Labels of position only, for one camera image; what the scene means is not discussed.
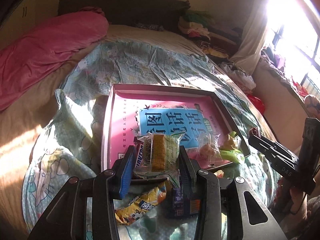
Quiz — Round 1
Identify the blue Oreo cookie packet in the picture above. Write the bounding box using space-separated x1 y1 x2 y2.
164 169 202 219

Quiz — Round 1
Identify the yellow-green cake packet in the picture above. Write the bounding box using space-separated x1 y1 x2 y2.
134 132 184 180

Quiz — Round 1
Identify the yellow cartoon snack packet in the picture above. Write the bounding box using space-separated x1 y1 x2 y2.
115 182 167 225

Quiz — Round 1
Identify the brown Snickers bar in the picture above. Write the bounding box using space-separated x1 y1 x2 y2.
133 137 144 167

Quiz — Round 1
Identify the clear red candy packet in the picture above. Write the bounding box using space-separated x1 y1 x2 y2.
197 133 222 164

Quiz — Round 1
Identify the pink blue children's book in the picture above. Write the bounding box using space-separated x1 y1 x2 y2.
101 93 231 168

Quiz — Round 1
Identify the green yellow snack packet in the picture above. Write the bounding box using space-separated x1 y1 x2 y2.
219 131 245 164

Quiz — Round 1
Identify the dark cardboard box tray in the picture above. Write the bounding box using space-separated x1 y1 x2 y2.
101 85 242 171

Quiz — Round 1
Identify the red plastic bag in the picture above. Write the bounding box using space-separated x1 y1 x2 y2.
247 94 266 115

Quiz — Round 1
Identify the pink floral cloth bag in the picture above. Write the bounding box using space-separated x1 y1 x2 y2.
219 62 256 95

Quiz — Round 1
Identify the cream curtain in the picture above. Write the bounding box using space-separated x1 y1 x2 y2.
231 0 268 75

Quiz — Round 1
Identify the pink quilt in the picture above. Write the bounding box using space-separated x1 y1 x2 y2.
1 7 109 110

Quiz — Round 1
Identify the pile of folded clothes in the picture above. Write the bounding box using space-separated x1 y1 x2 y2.
178 10 242 61

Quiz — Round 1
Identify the dark headboard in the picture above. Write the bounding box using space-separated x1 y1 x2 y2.
57 0 190 33

